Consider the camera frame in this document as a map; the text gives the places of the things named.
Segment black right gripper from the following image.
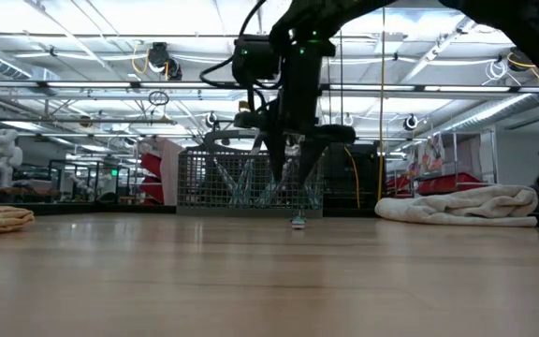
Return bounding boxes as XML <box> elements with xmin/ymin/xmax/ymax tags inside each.
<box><xmin>234</xmin><ymin>40</ymin><xmax>358</xmax><ymax>186</ymax></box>

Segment gray mesh cutlery basket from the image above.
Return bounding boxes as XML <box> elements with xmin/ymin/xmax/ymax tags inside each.
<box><xmin>176</xmin><ymin>129</ymin><xmax>326</xmax><ymax>219</ymax></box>

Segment red storage bins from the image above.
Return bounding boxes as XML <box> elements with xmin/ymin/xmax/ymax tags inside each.
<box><xmin>138</xmin><ymin>150</ymin><xmax>164</xmax><ymax>205</ymax></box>
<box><xmin>385</xmin><ymin>170</ymin><xmax>490</xmax><ymax>198</ymax></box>

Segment metal shelf rack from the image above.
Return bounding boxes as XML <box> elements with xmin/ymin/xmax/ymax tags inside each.
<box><xmin>393</xmin><ymin>126</ymin><xmax>499</xmax><ymax>198</ymax></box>

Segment white checkered dish towel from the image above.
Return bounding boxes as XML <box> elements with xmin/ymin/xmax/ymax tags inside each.
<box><xmin>373</xmin><ymin>183</ymin><xmax>539</xmax><ymax>229</ymax></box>

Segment white robot figure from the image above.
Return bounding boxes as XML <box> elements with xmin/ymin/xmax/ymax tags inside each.
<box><xmin>0</xmin><ymin>127</ymin><xmax>24</xmax><ymax>188</ymax></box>

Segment yellow extension cable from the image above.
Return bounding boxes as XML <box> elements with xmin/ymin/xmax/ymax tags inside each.
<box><xmin>342</xmin><ymin>144</ymin><xmax>362</xmax><ymax>211</ymax></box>

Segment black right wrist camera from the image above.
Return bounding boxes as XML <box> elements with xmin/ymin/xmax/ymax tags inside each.
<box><xmin>230</xmin><ymin>35</ymin><xmax>283</xmax><ymax>88</ymax></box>

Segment hanging black cable ring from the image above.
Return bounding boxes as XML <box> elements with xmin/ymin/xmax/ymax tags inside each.
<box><xmin>147</xmin><ymin>89</ymin><xmax>171</xmax><ymax>108</ymax></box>

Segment black frame workstation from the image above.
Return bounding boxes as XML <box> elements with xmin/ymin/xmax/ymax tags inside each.
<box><xmin>47</xmin><ymin>157</ymin><xmax>134</xmax><ymax>203</ymax></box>

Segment silver ventilation duct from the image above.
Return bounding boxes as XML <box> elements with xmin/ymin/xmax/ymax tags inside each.
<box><xmin>418</xmin><ymin>92</ymin><xmax>539</xmax><ymax>138</ymax></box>

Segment black metal table frame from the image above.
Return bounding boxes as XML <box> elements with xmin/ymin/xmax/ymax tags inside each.
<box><xmin>16</xmin><ymin>200</ymin><xmax>539</xmax><ymax>229</ymax></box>

